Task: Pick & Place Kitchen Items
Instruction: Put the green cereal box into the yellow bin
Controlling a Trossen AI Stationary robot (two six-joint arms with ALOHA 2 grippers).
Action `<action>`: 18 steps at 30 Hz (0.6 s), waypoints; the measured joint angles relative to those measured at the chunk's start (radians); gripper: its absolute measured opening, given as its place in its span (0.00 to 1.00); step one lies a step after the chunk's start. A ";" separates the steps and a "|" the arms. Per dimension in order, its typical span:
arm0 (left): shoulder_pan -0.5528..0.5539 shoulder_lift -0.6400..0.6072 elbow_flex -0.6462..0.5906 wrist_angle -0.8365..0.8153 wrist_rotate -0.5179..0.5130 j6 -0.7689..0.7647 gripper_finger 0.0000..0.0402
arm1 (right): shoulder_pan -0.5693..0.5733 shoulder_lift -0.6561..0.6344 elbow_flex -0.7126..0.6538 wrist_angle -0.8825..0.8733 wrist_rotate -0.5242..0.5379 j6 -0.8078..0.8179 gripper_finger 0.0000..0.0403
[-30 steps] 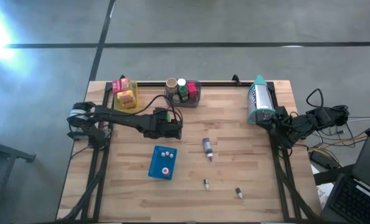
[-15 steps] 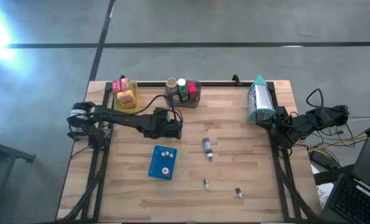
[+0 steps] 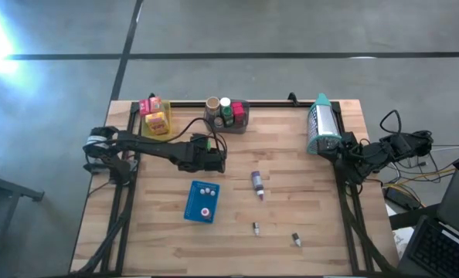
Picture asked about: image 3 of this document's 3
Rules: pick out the black laptop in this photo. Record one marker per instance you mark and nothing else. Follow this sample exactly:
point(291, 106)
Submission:
point(438, 251)

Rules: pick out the red squeeze bottle white cap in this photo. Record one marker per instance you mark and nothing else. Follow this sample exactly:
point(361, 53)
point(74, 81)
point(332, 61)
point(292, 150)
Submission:
point(205, 212)

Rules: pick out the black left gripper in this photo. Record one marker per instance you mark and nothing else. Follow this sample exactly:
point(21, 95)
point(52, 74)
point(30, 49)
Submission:
point(202, 160)

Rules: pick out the dark bottle pink tip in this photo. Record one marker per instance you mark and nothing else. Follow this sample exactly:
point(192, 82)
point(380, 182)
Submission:
point(257, 181)

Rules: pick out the green spice jar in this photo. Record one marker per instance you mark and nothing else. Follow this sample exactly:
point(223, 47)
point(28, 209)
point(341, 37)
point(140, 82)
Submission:
point(227, 114)

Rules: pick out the red Froot Loops cereal box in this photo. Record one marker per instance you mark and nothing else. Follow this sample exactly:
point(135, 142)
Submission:
point(144, 107)

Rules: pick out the teal steel box grater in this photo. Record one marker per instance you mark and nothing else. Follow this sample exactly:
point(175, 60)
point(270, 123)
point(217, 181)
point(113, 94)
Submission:
point(324, 119)

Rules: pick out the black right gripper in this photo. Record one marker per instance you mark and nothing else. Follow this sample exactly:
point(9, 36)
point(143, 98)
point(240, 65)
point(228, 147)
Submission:
point(355, 148)

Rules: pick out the blue plastic basket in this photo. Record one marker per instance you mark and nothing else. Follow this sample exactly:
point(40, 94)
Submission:
point(194, 201)

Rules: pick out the smoked paprika tin red lid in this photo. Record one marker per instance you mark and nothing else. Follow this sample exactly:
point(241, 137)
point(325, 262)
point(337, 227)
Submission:
point(238, 112)

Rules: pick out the yellow plastic bin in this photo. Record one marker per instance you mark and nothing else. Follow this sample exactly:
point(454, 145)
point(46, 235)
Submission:
point(169, 116)

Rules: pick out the black aluminium rig frame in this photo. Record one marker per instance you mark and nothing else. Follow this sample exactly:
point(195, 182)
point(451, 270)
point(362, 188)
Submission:
point(272, 104)

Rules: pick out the bagel seasoning jar white lid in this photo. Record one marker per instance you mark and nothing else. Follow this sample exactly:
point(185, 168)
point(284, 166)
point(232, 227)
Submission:
point(225, 102)

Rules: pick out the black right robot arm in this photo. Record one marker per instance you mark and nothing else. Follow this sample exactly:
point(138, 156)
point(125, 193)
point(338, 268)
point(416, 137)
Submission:
point(403, 146)

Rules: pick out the yellow Corn Pops cereal box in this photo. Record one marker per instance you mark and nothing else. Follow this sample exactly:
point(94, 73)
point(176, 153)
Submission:
point(157, 123)

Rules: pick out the gold lid jar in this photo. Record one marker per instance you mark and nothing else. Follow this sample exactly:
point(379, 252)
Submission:
point(213, 105)

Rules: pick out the translucent grey plastic bin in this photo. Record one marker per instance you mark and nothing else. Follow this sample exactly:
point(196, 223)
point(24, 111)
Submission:
point(239, 128)

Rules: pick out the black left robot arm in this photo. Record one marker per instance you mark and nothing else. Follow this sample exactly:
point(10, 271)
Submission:
point(144, 144)

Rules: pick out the orange Mini-Wheats cereal box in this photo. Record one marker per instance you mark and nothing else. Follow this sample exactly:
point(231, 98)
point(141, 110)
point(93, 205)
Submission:
point(156, 104)

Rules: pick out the black power brick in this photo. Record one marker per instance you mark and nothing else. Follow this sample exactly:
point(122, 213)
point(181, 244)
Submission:
point(397, 197)

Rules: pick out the small glass sprinkles jar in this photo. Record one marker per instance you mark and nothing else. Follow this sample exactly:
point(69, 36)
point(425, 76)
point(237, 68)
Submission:
point(218, 122)

